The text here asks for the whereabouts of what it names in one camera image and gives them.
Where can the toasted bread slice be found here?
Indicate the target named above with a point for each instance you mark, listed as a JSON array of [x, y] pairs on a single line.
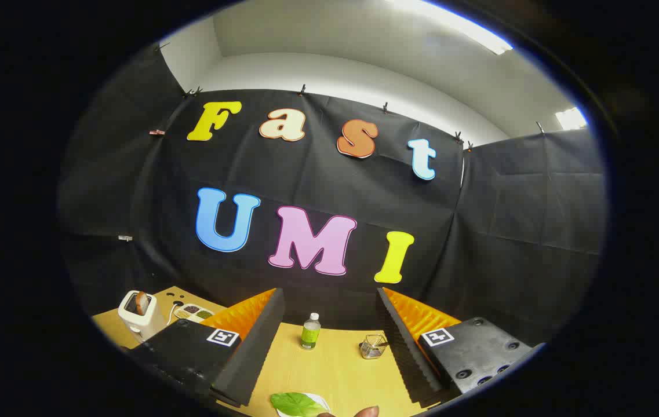
[[142, 302]]

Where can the long ceiling light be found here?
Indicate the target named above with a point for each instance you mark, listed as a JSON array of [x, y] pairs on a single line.
[[468, 32]]

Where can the white square plate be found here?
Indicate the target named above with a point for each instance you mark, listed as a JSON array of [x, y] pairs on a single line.
[[323, 402]]

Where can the white divided bean dish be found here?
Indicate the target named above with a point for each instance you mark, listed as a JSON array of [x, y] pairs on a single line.
[[193, 313]]

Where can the green lettuce leaf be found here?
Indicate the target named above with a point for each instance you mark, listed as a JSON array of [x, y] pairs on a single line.
[[294, 404]]

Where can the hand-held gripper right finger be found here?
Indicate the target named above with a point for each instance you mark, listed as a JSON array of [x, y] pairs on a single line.
[[407, 359]]

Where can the small ceiling light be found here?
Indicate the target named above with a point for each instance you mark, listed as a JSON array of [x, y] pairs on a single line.
[[571, 119]]

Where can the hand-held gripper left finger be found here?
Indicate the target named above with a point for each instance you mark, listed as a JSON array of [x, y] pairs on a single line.
[[254, 359]]

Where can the white toaster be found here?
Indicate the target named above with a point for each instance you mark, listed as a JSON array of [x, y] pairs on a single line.
[[132, 321]]

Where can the black backdrop cloth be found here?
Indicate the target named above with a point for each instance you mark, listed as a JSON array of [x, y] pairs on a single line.
[[317, 174]]

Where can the green label water bottle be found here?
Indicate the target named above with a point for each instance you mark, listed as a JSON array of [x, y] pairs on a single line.
[[309, 335]]

